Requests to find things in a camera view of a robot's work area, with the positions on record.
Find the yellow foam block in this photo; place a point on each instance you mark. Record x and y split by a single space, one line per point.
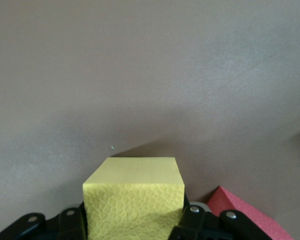
132 200

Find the brown table cover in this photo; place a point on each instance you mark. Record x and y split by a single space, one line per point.
150 75

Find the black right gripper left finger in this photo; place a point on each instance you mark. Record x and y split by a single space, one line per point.
65 225

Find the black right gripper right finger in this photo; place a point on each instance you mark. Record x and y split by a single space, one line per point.
197 225

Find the red foam block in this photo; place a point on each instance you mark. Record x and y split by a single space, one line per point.
225 200

